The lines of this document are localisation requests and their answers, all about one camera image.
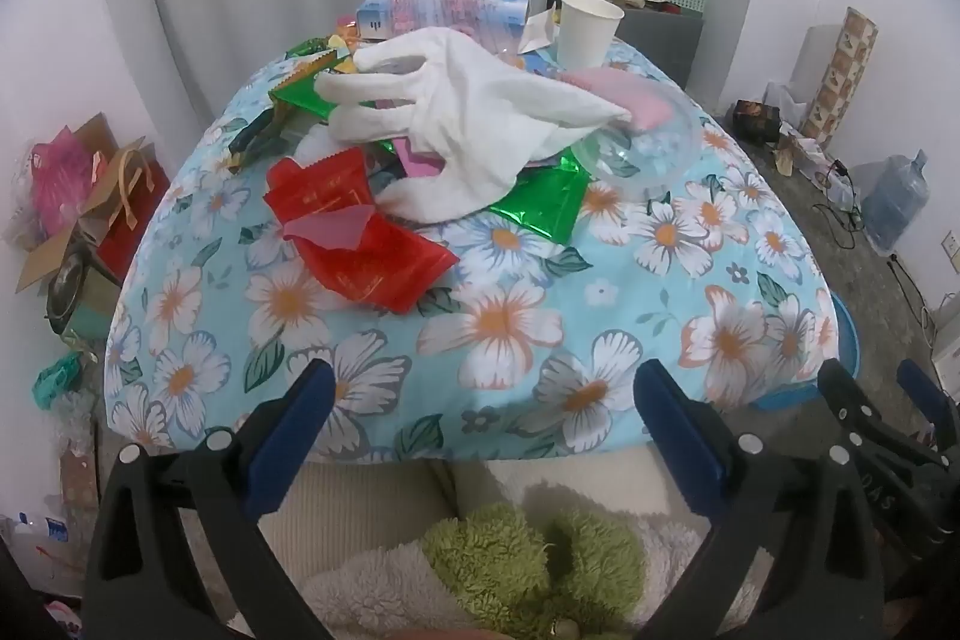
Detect red paper bag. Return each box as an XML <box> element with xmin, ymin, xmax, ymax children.
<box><xmin>97</xmin><ymin>149</ymin><xmax>173</xmax><ymax>289</ymax></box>

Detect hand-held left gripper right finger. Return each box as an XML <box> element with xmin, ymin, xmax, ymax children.
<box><xmin>634</xmin><ymin>359</ymin><xmax>890</xmax><ymax>640</ymax></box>

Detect blue floral blanket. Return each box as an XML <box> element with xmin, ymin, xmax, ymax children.
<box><xmin>105</xmin><ymin>36</ymin><xmax>841</xmax><ymax>461</ymax></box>

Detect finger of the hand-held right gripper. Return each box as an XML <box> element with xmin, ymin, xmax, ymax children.
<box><xmin>817</xmin><ymin>361</ymin><xmax>947</xmax><ymax>461</ymax></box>
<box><xmin>898</xmin><ymin>361</ymin><xmax>959</xmax><ymax>450</ymax></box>

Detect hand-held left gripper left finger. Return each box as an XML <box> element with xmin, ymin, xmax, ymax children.
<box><xmin>84</xmin><ymin>359</ymin><xmax>338</xmax><ymax>640</ymax></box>

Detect white cloth glove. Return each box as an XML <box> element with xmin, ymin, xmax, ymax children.
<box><xmin>313</xmin><ymin>26</ymin><xmax>635</xmax><ymax>220</ymax></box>

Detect white paper cup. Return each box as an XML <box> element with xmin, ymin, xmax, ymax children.
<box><xmin>556</xmin><ymin>0</ymin><xmax>626</xmax><ymax>69</ymax></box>

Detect pink paper square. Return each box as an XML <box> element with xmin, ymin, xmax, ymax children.
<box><xmin>397</xmin><ymin>137</ymin><xmax>451</xmax><ymax>180</ymax></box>

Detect blue water jug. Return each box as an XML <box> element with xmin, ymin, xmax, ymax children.
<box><xmin>861</xmin><ymin>151</ymin><xmax>931</xmax><ymax>255</ymax></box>

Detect red foil wrapper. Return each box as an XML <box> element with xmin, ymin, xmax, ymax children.
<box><xmin>262</xmin><ymin>151</ymin><xmax>458</xmax><ymax>315</ymax></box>

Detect teal plastic bag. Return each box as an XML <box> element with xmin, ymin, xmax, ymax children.
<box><xmin>34</xmin><ymin>355</ymin><xmax>91</xmax><ymax>408</ymax></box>

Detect white appliance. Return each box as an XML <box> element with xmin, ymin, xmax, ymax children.
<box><xmin>930</xmin><ymin>310</ymin><xmax>960</xmax><ymax>401</ymax></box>

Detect patterned paper roll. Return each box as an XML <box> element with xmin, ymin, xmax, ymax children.
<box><xmin>799</xmin><ymin>6</ymin><xmax>878</xmax><ymax>150</ymax></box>

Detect black floor cable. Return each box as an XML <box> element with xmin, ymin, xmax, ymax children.
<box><xmin>814</xmin><ymin>160</ymin><xmax>863</xmax><ymax>251</ymax></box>

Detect white paper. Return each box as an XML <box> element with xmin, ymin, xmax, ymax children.
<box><xmin>525</xmin><ymin>10</ymin><xmax>560</xmax><ymax>49</ymax></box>

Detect open cardboard box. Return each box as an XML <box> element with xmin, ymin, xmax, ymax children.
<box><xmin>15</xmin><ymin>111</ymin><xmax>151</xmax><ymax>296</ymax></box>

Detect large green foil wrapper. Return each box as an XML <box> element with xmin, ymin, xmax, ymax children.
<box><xmin>487</xmin><ymin>160</ymin><xmax>593</xmax><ymax>244</ymax></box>

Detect clear plastic bowl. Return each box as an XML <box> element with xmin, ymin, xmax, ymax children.
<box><xmin>574</xmin><ymin>85</ymin><xmax>698</xmax><ymax>199</ymax></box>

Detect person's cream pants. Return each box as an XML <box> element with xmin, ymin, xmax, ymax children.
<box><xmin>259</xmin><ymin>445</ymin><xmax>706</xmax><ymax>566</ymax></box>

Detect small green foil wrapper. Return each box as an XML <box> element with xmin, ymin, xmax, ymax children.
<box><xmin>270</xmin><ymin>56</ymin><xmax>338</xmax><ymax>124</ymax></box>

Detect grey cabinet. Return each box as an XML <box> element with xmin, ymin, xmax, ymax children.
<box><xmin>547</xmin><ymin>0</ymin><xmax>706</xmax><ymax>86</ymax></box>

